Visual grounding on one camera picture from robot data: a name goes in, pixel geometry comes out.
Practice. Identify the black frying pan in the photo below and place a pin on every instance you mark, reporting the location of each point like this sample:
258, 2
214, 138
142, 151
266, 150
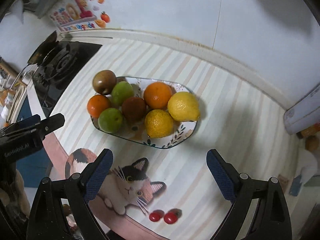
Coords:
42, 50

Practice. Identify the dark red apple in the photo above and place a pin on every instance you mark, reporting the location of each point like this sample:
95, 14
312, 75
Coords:
133, 108

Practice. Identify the glossy brown apple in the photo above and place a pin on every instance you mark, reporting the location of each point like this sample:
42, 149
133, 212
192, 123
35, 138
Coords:
104, 82

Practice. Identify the black gas stove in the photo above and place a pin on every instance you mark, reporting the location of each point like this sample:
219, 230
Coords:
67, 60

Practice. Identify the grey gas canister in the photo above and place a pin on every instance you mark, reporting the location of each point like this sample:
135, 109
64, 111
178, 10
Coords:
303, 112

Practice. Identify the small orange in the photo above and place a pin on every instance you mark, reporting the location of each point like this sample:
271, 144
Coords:
99, 105

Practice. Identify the large orange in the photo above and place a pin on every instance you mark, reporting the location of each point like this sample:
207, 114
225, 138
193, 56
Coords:
158, 95

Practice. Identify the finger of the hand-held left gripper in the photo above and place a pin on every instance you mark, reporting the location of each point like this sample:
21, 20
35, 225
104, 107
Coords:
52, 122
25, 121

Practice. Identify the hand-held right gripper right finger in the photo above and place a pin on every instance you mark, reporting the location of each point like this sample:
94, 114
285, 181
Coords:
221, 177

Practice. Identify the red cherry tomato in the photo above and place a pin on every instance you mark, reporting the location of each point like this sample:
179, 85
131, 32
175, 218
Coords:
171, 216
156, 216

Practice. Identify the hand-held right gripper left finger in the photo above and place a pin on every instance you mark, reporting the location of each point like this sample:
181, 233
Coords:
98, 177

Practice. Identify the green apple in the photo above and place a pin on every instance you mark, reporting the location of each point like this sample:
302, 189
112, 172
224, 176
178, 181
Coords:
110, 120
122, 93

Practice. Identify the yellow lemon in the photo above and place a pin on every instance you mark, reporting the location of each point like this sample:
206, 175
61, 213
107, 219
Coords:
183, 106

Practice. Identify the colourful wall sticker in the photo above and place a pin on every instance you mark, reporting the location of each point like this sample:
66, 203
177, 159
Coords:
75, 12

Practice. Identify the yellow-orange citrus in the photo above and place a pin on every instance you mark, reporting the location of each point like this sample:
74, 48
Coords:
159, 123

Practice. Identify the dark soy sauce bottle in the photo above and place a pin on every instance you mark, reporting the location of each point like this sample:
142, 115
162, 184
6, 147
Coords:
311, 130

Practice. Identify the brown mat label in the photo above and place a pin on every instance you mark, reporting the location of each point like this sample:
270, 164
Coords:
283, 180

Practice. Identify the floral ceramic plate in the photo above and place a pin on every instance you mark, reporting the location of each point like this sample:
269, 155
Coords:
182, 132

